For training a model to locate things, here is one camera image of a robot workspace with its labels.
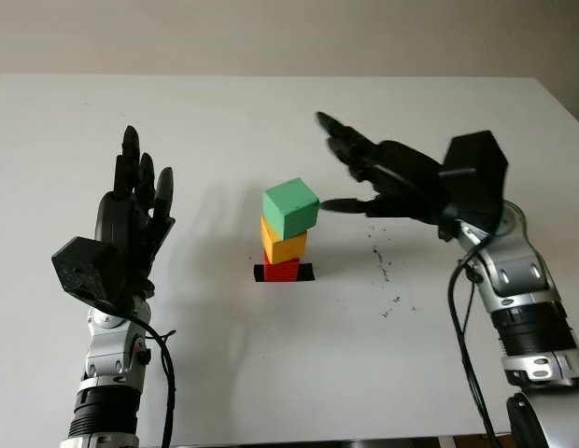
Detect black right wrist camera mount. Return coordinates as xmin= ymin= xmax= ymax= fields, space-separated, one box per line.
xmin=437 ymin=130 xmax=509 ymax=232

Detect yellow cube block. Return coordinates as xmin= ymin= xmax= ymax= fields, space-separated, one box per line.
xmin=260 ymin=217 xmax=309 ymax=265

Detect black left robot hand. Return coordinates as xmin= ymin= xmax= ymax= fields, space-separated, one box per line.
xmin=95 ymin=124 xmax=177 ymax=300

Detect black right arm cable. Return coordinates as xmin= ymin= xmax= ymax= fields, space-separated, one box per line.
xmin=447 ymin=232 xmax=503 ymax=448

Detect black tape strip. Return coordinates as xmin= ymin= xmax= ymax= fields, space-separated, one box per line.
xmin=253 ymin=263 xmax=316 ymax=284

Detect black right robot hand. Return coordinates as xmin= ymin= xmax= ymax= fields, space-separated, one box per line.
xmin=316 ymin=110 xmax=453 ymax=240

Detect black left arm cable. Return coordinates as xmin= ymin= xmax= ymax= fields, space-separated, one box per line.
xmin=100 ymin=302 xmax=177 ymax=448

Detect red cube block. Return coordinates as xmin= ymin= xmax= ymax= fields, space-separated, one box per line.
xmin=262 ymin=249 xmax=301 ymax=283

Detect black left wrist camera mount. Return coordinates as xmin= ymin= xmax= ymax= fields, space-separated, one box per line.
xmin=50 ymin=236 xmax=127 ymax=309

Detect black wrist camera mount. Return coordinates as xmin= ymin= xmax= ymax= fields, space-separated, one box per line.
xmin=437 ymin=130 xmax=509 ymax=232
xmin=50 ymin=236 xmax=127 ymax=309

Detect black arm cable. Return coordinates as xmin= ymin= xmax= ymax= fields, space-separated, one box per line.
xmin=100 ymin=302 xmax=177 ymax=448
xmin=447 ymin=232 xmax=503 ymax=448

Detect green cube block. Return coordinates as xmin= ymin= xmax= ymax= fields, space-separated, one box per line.
xmin=262 ymin=176 xmax=320 ymax=242

